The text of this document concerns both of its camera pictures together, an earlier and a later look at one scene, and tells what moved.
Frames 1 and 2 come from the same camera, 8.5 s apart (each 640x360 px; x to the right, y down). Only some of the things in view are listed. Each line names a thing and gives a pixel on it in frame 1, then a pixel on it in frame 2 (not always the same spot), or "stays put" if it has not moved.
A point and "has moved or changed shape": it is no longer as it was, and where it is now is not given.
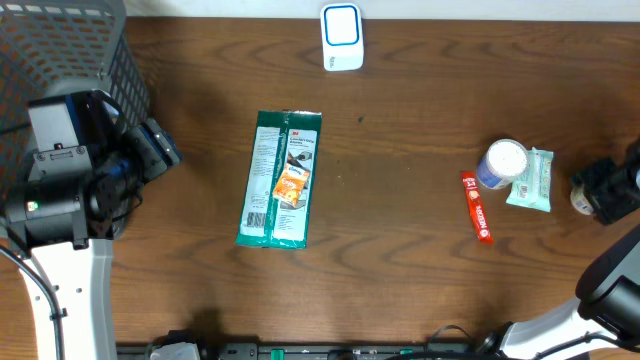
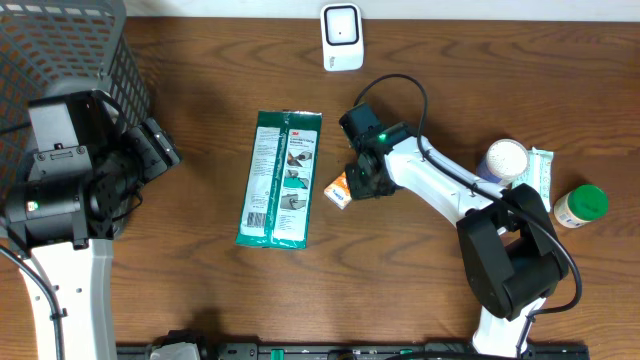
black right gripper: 606,212 to 357,186
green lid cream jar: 580,201 has moved or changed shape
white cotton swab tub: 504,161 stays put
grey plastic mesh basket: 52,48 stays put
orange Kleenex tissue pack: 291,185 to 338,191
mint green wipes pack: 534,189 stays put
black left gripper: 156,156 stays put
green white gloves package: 279,138 stays put
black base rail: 320,350 stays put
